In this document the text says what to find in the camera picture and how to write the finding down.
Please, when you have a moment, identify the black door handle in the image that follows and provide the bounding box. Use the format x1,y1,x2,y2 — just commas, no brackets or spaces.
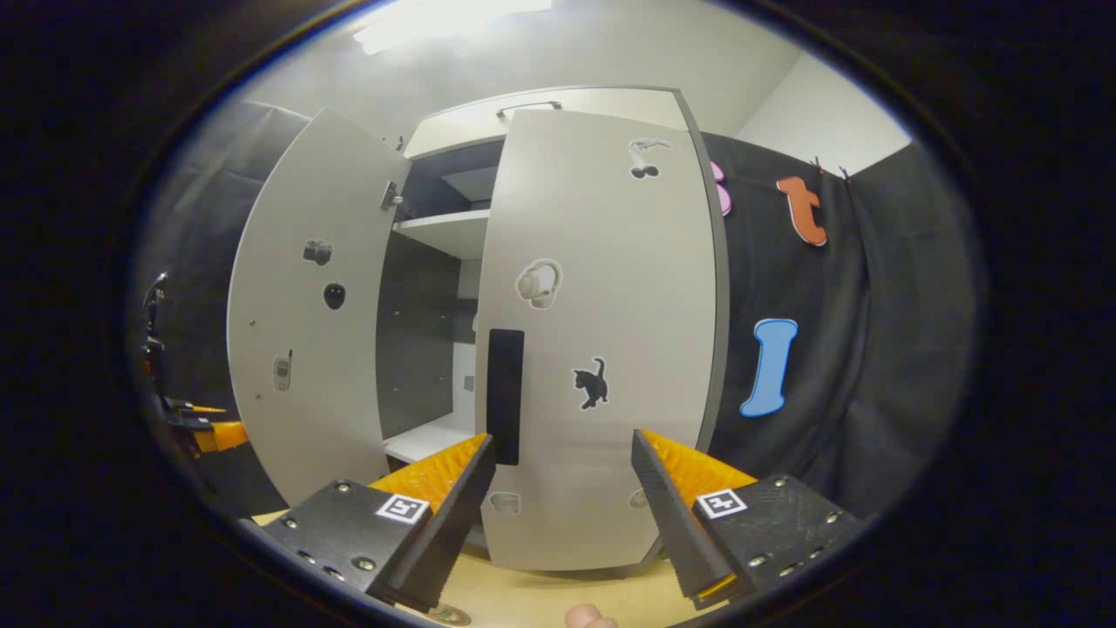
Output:
486,329,526,466

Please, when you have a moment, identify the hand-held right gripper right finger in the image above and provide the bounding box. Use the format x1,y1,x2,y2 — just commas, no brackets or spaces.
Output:
629,427,864,611

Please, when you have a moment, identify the white cabinet drawer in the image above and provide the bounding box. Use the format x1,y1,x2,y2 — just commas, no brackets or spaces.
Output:
403,87,690,160

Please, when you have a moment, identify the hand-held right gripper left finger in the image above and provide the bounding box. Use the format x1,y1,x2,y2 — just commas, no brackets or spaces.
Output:
240,433,498,613

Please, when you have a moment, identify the white cabinet shelf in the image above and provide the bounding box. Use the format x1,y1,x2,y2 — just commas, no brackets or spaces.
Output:
392,209,491,260
384,410,487,465

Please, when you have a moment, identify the black backdrop cloth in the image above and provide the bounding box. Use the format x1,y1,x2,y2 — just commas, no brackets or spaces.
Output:
131,100,982,524

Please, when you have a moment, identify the white cabinet door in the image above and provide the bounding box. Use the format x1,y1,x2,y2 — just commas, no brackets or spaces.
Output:
227,107,412,507
475,107,726,572

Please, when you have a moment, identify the white and grey cabinet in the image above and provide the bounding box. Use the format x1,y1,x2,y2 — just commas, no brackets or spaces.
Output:
375,85,732,581

